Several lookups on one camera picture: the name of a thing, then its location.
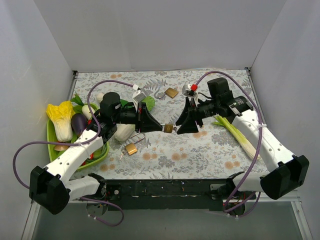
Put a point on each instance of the yellow cabbage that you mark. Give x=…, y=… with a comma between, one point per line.
x=60, y=116

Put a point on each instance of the large open brass padlock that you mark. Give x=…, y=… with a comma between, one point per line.
x=170, y=92

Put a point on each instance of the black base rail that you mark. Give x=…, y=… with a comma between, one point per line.
x=162, y=194

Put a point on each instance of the bok choy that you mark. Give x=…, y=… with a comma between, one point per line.
x=100, y=96

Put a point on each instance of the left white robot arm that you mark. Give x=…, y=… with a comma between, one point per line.
x=51, y=186

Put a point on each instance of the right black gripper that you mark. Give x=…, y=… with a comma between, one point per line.
x=194, y=114

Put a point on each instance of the medium brass padlock with keys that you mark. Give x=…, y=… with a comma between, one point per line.
x=131, y=148

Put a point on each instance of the brown onion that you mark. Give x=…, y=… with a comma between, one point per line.
x=61, y=147

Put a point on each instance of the green plastic tray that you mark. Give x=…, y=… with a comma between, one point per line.
x=51, y=137

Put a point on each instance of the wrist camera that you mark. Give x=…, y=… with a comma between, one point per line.
x=190, y=90
x=139, y=94

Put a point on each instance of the purple eggplant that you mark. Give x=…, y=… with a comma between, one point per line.
x=79, y=123

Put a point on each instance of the napa cabbage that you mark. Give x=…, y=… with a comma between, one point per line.
x=124, y=131

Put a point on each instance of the floral table mat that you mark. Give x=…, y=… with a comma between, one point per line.
x=210, y=153

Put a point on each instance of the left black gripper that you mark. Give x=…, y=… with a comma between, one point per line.
x=139, y=117

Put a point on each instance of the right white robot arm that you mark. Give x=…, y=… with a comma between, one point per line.
x=286, y=170

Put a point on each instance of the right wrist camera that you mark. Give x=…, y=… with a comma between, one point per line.
x=190, y=90

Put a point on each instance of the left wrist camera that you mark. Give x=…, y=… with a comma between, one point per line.
x=139, y=94

